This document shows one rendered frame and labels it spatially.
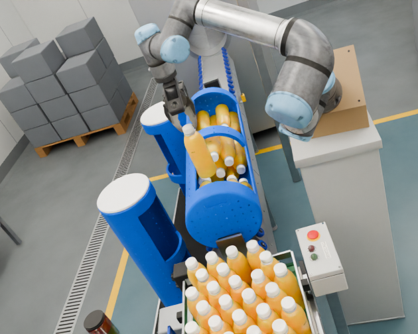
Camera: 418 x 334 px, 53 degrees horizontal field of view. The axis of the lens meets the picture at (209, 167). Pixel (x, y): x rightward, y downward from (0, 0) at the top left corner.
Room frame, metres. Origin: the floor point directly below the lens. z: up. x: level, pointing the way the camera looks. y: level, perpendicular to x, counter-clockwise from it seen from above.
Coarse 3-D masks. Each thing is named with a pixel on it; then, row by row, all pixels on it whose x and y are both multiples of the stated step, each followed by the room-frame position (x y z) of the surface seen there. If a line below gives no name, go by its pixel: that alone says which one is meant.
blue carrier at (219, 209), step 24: (192, 96) 2.04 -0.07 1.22; (216, 96) 2.02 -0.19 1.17; (240, 120) 1.78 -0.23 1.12; (192, 168) 1.42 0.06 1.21; (192, 192) 1.27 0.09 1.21; (216, 192) 1.18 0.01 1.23; (240, 192) 1.17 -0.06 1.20; (192, 216) 1.20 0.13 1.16; (216, 216) 1.19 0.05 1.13; (240, 216) 1.17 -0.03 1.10; (216, 240) 1.19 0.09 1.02
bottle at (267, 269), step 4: (272, 256) 0.94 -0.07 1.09; (272, 260) 0.93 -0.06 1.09; (276, 260) 0.94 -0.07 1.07; (260, 264) 0.95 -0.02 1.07; (264, 264) 0.93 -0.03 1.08; (268, 264) 0.92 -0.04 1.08; (272, 264) 0.92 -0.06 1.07; (260, 268) 0.94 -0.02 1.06; (264, 268) 0.93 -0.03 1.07; (268, 268) 0.92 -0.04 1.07; (272, 268) 0.91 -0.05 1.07; (264, 272) 0.92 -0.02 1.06; (268, 272) 0.91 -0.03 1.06; (272, 272) 0.91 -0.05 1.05; (268, 276) 0.91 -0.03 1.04; (272, 276) 0.91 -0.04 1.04; (272, 280) 0.91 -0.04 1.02
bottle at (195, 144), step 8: (184, 136) 1.27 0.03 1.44; (192, 136) 1.25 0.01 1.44; (200, 136) 1.26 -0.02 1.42; (184, 144) 1.27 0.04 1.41; (192, 144) 1.24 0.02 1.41; (200, 144) 1.24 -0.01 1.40; (192, 152) 1.24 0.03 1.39; (200, 152) 1.23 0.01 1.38; (208, 152) 1.25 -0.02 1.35; (192, 160) 1.25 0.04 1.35; (200, 160) 1.24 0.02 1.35; (208, 160) 1.24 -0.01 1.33; (200, 168) 1.24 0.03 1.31; (208, 168) 1.24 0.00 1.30; (216, 168) 1.26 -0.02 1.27; (200, 176) 1.25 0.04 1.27; (208, 176) 1.24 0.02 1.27
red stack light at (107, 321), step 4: (104, 320) 0.83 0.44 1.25; (108, 320) 0.84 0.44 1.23; (104, 324) 0.83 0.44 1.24; (108, 324) 0.83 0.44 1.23; (100, 328) 0.82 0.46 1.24; (104, 328) 0.82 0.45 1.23; (108, 328) 0.83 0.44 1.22; (88, 332) 0.82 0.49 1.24; (92, 332) 0.81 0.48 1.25; (96, 332) 0.81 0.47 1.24; (100, 332) 0.81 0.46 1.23; (104, 332) 0.82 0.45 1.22; (108, 332) 0.82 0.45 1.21
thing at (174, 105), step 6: (168, 84) 1.26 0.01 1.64; (174, 84) 1.25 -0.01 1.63; (168, 90) 1.24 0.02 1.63; (174, 90) 1.23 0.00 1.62; (168, 96) 1.22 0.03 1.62; (174, 96) 1.21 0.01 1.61; (180, 96) 1.21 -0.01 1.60; (168, 102) 1.20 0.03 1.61; (174, 102) 1.19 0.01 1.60; (180, 102) 1.18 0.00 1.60; (168, 108) 1.19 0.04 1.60; (174, 108) 1.17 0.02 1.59; (180, 108) 1.17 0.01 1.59; (174, 114) 1.18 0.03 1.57
